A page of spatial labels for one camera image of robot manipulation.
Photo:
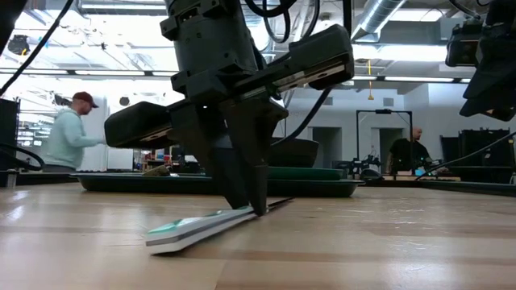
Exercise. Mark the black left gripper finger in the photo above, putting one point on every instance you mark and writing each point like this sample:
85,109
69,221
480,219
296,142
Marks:
256,141
209,141

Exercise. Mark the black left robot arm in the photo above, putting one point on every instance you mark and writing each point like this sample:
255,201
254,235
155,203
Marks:
209,36

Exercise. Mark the dark green serving tray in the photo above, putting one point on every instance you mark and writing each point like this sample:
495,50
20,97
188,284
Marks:
169,186

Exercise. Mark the black bowl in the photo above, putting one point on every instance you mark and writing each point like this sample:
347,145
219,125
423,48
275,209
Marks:
296,155

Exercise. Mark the green plate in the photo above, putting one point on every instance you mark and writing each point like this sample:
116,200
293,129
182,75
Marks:
310,173

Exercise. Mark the yellow hanging tag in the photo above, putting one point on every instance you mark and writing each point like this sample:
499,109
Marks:
370,94

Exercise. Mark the person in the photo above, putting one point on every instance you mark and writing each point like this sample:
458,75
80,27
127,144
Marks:
407,155
66,137

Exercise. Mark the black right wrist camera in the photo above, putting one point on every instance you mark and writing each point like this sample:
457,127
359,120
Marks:
463,46

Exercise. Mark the silver ventilation duct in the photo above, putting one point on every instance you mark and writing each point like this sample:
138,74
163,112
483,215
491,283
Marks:
377,18

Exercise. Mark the black background frame stand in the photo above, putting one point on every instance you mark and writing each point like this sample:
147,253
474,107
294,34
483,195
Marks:
385,112

